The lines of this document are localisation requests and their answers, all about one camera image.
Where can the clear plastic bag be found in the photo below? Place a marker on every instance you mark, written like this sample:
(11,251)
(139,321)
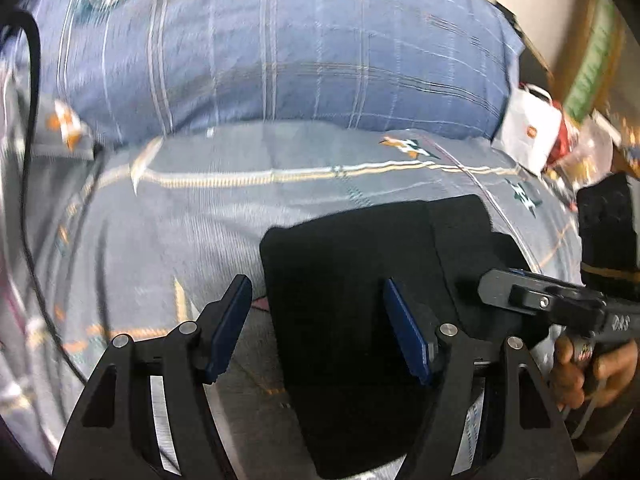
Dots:
(590,150)

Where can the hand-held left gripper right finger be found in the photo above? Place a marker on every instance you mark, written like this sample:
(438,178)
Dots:
(407,330)

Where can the grey printed bedsheet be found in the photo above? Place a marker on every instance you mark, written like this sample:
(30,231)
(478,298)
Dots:
(200,210)

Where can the blue plaid pillow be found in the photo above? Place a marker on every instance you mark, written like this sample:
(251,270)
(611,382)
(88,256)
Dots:
(300,35)

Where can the person's right hand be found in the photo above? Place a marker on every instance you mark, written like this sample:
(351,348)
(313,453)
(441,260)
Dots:
(567,380)

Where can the dark cloth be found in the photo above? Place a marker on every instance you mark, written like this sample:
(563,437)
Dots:
(610,220)

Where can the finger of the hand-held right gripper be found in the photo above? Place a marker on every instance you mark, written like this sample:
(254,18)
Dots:
(520,292)

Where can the black pants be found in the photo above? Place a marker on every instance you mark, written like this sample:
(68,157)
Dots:
(340,270)

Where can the white paper bag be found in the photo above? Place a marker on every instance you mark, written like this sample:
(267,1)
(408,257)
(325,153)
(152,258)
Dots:
(525,130)

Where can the green and white carton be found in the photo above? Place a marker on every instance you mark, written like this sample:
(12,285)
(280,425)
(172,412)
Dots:
(595,60)

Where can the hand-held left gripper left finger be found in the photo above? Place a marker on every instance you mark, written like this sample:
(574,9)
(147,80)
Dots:
(227,330)

